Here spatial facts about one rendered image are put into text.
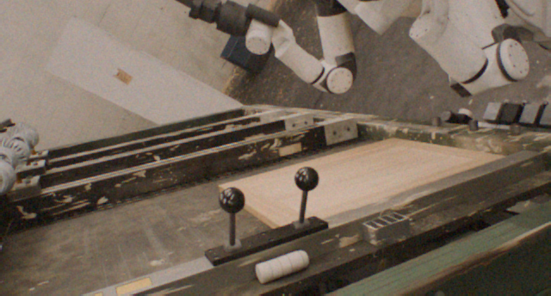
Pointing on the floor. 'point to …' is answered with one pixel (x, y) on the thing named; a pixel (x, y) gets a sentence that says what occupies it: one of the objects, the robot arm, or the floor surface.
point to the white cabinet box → (131, 76)
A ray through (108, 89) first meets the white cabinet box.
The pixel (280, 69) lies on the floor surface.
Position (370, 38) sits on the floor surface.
